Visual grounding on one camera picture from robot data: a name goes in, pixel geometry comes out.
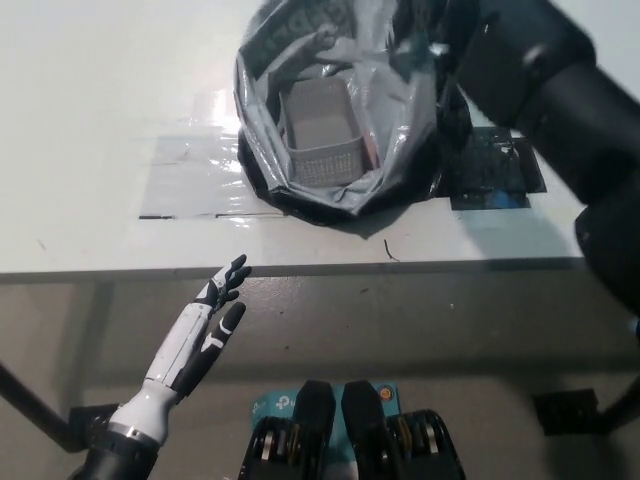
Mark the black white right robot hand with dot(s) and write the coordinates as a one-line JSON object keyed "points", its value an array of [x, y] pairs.
{"points": [[445, 25]]}

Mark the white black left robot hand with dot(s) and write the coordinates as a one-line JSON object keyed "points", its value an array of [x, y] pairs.
{"points": [[185, 350]]}

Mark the grey black plastic bag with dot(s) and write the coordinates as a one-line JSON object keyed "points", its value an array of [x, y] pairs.
{"points": [[400, 150]]}

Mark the grey perforated rectangular basket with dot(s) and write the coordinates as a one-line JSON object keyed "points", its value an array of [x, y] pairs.
{"points": [[320, 167]]}

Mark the teal box on robot body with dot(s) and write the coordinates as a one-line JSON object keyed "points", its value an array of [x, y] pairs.
{"points": [[272, 405]]}

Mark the black table foot plate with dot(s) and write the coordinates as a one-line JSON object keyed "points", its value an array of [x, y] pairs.
{"points": [[565, 415], [90, 417]]}

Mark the robot left black body block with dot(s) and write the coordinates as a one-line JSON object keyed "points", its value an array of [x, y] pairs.
{"points": [[310, 425]]}

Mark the black tape patch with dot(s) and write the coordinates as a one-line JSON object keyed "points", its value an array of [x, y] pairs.
{"points": [[490, 170]]}

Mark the black table leg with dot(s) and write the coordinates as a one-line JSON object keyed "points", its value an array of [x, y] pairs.
{"points": [[30, 397]]}

